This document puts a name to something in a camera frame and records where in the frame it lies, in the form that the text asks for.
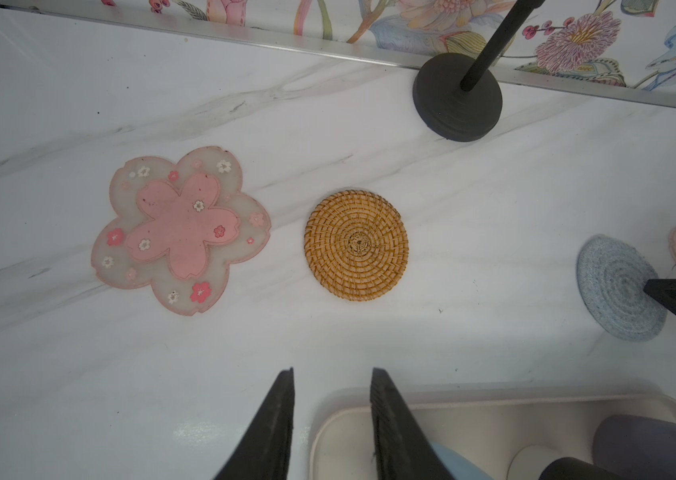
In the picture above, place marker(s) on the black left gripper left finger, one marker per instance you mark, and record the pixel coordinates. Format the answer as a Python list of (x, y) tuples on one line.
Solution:
[(265, 449)]

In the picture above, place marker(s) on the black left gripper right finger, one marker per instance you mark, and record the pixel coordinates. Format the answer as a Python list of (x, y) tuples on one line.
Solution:
[(402, 450)]

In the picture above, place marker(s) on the blue woven round coaster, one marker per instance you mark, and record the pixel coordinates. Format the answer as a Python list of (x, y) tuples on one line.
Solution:
[(611, 276)]

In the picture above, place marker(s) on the woven rattan round coaster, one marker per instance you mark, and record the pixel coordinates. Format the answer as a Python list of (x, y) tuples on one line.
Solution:
[(356, 245)]

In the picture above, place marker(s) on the light blue cup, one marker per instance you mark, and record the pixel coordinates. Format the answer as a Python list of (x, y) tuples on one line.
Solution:
[(458, 466)]

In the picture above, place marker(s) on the white cup with purple outside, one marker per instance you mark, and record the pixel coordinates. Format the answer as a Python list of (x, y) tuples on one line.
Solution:
[(636, 447)]

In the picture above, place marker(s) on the pink flower silicone coaster left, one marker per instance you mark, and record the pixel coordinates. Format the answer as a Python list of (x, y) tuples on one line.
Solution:
[(179, 227)]

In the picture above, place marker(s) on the beige silicone tray mat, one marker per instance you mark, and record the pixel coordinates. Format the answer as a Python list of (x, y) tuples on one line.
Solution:
[(489, 433)]

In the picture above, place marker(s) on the black microphone stand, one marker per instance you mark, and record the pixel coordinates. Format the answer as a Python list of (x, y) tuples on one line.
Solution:
[(457, 96)]

